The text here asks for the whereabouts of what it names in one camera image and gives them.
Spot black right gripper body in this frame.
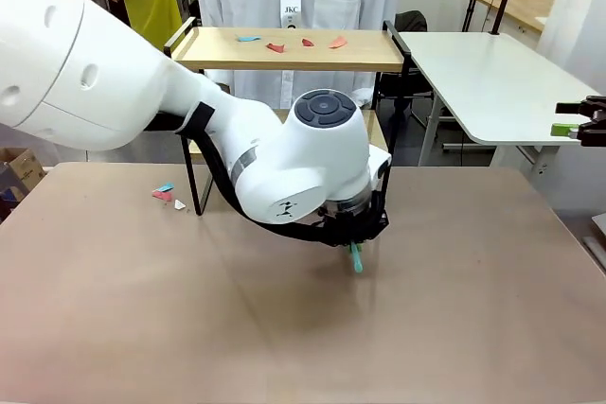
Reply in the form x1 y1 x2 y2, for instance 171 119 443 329
578 95 606 148

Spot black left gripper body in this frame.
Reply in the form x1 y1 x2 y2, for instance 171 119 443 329
321 207 391 248

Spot teal chenille duster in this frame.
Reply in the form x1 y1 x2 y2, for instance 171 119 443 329
349 242 367 276

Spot two-tier wooden metal shelf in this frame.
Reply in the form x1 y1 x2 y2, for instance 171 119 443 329
163 15 412 217

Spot white side table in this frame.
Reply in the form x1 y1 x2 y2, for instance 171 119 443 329
396 30 606 183

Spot wooden background table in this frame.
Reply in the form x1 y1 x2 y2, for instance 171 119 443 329
471 0 556 36

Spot black office chair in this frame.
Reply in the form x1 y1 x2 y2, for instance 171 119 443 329
376 9 455 133

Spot white name badge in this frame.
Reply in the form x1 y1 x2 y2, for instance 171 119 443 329
279 0 303 30

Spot cardboard box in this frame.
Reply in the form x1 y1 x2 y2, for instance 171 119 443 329
0 147 47 223

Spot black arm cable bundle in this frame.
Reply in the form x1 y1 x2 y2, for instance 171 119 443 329
182 101 332 243

